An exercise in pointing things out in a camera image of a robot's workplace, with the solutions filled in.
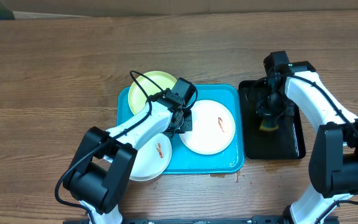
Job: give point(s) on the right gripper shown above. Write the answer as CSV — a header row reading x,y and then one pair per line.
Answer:
x,y
265,109

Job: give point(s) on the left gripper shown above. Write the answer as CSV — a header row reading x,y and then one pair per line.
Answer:
x,y
188,124

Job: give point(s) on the green yellow sponge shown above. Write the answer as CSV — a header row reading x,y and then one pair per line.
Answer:
x,y
268,125

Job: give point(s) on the white plate with stain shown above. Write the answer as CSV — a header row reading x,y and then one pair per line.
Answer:
x,y
213,128

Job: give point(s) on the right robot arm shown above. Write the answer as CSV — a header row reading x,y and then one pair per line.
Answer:
x,y
333,166

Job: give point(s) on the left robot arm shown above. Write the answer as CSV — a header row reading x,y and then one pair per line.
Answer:
x,y
99,172

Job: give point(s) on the black water tray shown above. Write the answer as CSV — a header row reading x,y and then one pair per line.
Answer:
x,y
286,142

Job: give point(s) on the teal plastic tray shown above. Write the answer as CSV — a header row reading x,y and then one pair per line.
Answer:
x,y
185,161

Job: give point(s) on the white plate front left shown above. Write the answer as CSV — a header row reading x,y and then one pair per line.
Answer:
x,y
152,159

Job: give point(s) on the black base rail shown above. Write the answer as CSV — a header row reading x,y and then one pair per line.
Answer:
x,y
258,219

